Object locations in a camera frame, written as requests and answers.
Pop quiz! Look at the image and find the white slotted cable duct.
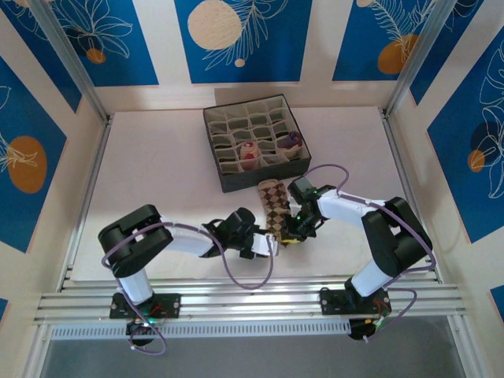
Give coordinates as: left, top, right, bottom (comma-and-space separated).
49, 319, 352, 341

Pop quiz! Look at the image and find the aluminium frame post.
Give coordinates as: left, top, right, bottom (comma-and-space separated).
384, 0, 462, 118
29, 0, 112, 124

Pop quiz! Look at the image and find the black controller module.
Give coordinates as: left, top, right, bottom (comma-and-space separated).
125, 319, 161, 348
348, 317, 382, 343

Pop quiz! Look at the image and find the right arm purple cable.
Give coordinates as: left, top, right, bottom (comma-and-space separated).
302, 164, 437, 343

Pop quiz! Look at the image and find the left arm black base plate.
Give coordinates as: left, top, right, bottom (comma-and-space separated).
109, 293, 182, 320

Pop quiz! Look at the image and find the beige sock red toe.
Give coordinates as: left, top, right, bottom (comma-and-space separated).
239, 141, 262, 172

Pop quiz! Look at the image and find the aluminium mounting rail beam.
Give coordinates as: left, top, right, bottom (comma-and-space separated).
33, 276, 472, 326

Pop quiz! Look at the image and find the aluminium frame leg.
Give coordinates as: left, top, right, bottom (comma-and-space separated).
22, 324, 54, 378
447, 314, 481, 378

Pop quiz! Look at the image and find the aluminium table side rail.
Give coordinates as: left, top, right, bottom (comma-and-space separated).
378, 109, 443, 283
57, 113, 114, 292

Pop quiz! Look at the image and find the brown argyle sock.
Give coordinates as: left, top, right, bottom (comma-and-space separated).
257, 177, 293, 244

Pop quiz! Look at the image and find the dark fabric sock organizer box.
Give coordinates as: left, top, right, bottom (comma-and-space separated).
202, 93, 313, 194

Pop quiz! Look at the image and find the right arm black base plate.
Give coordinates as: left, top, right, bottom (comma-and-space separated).
319, 288, 393, 316

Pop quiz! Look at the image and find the purple sock beige toe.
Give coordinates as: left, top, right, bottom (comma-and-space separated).
277, 131, 305, 157

